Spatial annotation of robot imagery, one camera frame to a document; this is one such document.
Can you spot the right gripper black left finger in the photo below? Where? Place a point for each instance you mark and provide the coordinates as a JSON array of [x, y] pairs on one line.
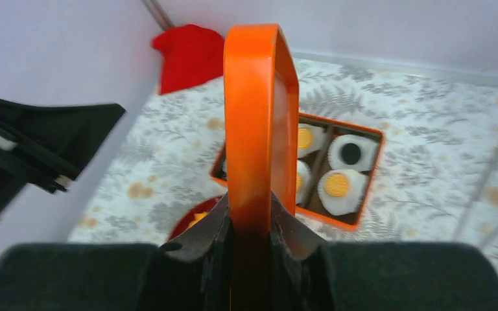
[[193, 270]]

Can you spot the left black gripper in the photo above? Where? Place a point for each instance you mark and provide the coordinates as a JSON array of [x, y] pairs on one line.
[[49, 147]]

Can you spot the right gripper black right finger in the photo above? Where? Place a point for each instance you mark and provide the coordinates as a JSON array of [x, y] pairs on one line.
[[298, 269]]

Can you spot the round orange cookie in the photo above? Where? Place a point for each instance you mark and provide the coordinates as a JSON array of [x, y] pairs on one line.
[[337, 185], [305, 138], [299, 182]]

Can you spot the black round cookie bottom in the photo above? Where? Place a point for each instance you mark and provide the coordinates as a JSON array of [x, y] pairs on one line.
[[350, 153]]

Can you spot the orange tin lid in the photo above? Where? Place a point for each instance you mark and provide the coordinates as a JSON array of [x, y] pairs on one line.
[[261, 112]]

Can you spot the dark red round plate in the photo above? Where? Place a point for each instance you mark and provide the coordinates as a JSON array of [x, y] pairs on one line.
[[182, 224]]

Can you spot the orange fish cookie right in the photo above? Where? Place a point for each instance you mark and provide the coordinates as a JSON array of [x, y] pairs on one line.
[[196, 218]]

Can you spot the white paper cup liner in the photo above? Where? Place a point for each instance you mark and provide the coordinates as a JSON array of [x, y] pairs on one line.
[[352, 201], [303, 169], [368, 148], [319, 138]]

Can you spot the orange compartment cookie tin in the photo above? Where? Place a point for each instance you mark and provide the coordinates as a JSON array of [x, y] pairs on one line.
[[369, 180]]

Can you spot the red cloth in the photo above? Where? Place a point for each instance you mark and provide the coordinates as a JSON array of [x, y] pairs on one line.
[[192, 55]]

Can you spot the floral table mat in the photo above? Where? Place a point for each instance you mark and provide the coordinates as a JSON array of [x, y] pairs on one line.
[[440, 135]]

